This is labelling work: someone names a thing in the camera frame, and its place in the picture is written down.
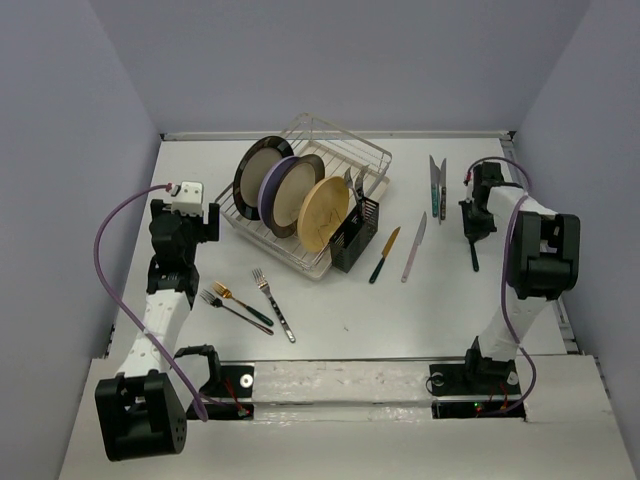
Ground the black utensil caddy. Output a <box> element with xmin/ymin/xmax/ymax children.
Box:
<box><xmin>329</xmin><ymin>197</ymin><xmax>379</xmax><ymax>273</ymax></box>

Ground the gold fork green handle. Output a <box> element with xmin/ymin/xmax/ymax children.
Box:
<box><xmin>212</xmin><ymin>282</ymin><xmax>274</xmax><ymax>327</ymax></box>

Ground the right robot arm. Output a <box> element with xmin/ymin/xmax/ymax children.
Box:
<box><xmin>460</xmin><ymin>157</ymin><xmax>581</xmax><ymax>392</ymax></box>

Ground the metal wire dish rack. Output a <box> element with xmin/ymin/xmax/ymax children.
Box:
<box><xmin>213</xmin><ymin>114</ymin><xmax>393</xmax><ymax>269</ymax></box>

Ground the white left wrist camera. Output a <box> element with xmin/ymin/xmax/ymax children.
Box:
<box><xmin>169</xmin><ymin>181</ymin><xmax>204</xmax><ymax>217</ymax></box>

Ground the dark fork thin handle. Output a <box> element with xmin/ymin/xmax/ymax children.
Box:
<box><xmin>199</xmin><ymin>290</ymin><xmax>274</xmax><ymax>336</ymax></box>

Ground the grey brown plate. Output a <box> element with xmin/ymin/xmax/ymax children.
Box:
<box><xmin>270</xmin><ymin>154</ymin><xmax>325</xmax><ymax>238</ymax></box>

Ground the purple plate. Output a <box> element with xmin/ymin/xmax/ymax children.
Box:
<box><xmin>258</xmin><ymin>155</ymin><xmax>299</xmax><ymax>227</ymax></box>

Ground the knife teal handle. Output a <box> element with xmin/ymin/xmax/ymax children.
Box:
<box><xmin>429</xmin><ymin>155</ymin><xmax>440</xmax><ymax>218</ymax></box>

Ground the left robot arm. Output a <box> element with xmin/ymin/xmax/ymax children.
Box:
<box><xmin>94</xmin><ymin>197</ymin><xmax>221</xmax><ymax>462</ymax></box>

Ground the gold knife green handle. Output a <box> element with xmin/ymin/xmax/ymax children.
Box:
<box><xmin>369</xmin><ymin>226</ymin><xmax>401</xmax><ymax>284</ymax></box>

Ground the silver fork teal handle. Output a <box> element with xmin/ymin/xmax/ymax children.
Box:
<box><xmin>354</xmin><ymin>167</ymin><xmax>368</xmax><ymax>207</ymax></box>

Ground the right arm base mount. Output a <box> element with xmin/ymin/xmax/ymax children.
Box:
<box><xmin>425</xmin><ymin>338</ymin><xmax>526</xmax><ymax>419</ymax></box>

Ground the yellow plate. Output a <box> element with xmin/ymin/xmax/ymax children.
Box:
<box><xmin>297</xmin><ymin>176</ymin><xmax>349</xmax><ymax>253</ymax></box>

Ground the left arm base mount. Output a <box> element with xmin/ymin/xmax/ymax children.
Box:
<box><xmin>174</xmin><ymin>345</ymin><xmax>255</xmax><ymax>421</ymax></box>

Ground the black rimmed plate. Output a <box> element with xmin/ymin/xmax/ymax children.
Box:
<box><xmin>232</xmin><ymin>136</ymin><xmax>294</xmax><ymax>221</ymax></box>

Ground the knife dark handle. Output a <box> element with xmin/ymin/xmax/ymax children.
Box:
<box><xmin>438</xmin><ymin>158</ymin><xmax>447</xmax><ymax>224</ymax></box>

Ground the silver fork perforated handle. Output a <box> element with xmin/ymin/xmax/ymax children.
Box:
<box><xmin>252</xmin><ymin>268</ymin><xmax>296</xmax><ymax>344</ymax></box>

